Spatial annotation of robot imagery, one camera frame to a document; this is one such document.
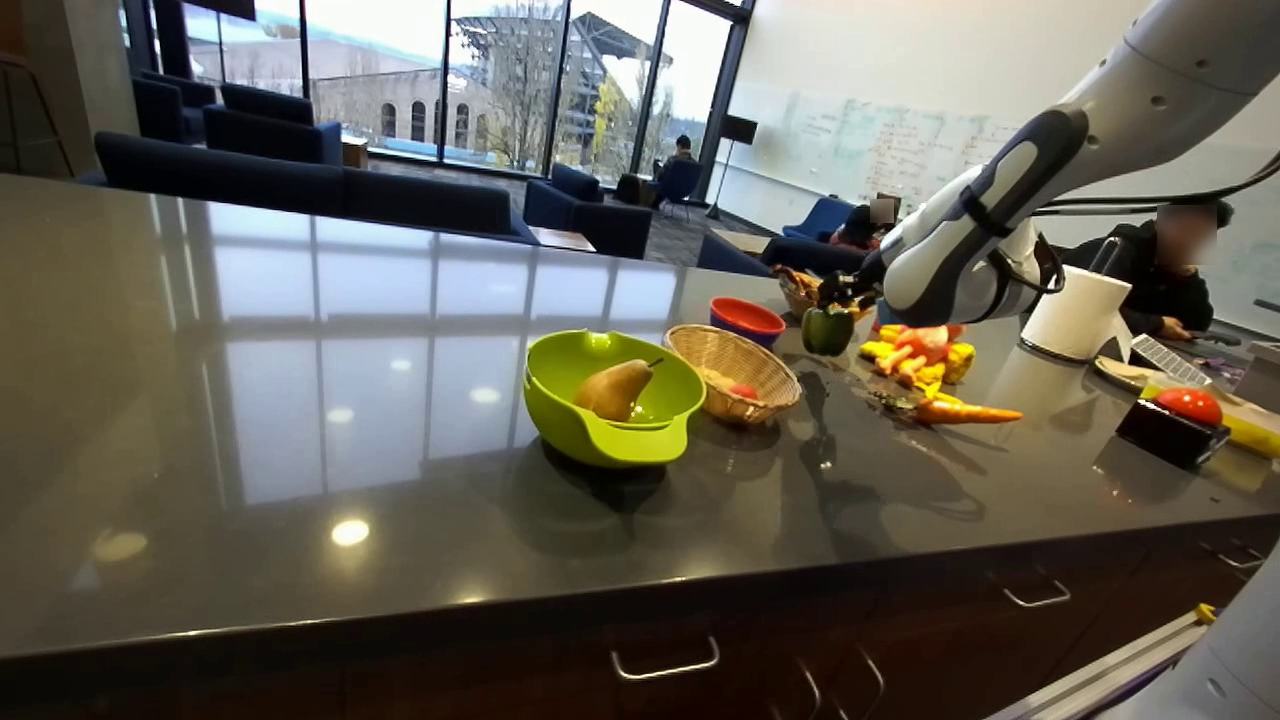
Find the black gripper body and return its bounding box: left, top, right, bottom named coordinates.
left=822, top=256, right=886, bottom=307

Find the green bell pepper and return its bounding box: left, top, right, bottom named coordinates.
left=801, top=307, right=856, bottom=356

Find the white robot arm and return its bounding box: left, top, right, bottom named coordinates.
left=853, top=0, right=1280, bottom=324

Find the green plastic bowl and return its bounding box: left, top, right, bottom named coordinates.
left=525, top=328, right=707, bottom=469

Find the yellow orange plush doll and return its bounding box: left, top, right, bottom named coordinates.
left=861, top=324, right=978, bottom=395

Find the woven wicker basket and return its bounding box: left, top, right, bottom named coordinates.
left=663, top=324, right=801, bottom=428

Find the orange toy carrot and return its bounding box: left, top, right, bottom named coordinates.
left=890, top=392, right=1024, bottom=425

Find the white paper towel roll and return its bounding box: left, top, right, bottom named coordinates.
left=1022, top=264, right=1132, bottom=363

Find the brown pear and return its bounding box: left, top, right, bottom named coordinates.
left=576, top=359, right=653, bottom=421

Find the dark blue armchair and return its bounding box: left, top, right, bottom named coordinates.
left=525, top=163, right=653, bottom=261

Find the seated person in black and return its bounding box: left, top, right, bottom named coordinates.
left=1060, top=197, right=1234, bottom=339

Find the black block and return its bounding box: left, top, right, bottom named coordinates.
left=1116, top=399, right=1229, bottom=469

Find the red tomato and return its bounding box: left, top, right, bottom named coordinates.
left=1158, top=385, right=1223, bottom=428

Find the dark blue sofa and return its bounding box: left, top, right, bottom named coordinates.
left=98, top=132, right=532, bottom=243

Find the yellow banana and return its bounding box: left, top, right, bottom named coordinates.
left=1223, top=406, right=1280, bottom=461

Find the silver drawer handle right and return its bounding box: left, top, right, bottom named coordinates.
left=1002, top=579, right=1073, bottom=612

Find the silver drawer handle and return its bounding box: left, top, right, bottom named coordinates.
left=608, top=636, right=723, bottom=686
left=1002, top=579, right=1073, bottom=612

